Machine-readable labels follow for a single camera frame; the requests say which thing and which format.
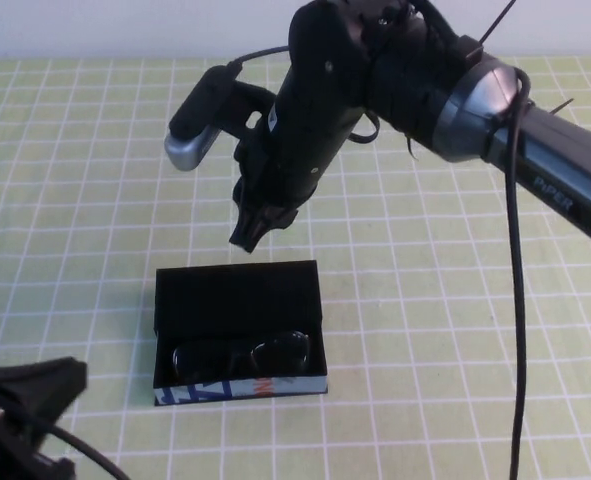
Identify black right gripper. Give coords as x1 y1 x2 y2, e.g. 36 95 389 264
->
223 79 367 255

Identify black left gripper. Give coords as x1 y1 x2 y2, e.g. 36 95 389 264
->
0 356 89 451

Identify black glasses case printed side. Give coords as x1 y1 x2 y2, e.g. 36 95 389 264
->
153 259 332 408

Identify black framed glasses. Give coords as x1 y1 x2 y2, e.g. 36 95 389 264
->
171 329 312 377

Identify green checked tablecloth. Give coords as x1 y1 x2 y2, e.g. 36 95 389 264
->
0 55 591 480

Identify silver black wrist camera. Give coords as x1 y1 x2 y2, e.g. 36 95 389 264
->
163 64 240 173

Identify black right camera cable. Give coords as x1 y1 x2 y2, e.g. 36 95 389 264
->
226 0 536 480

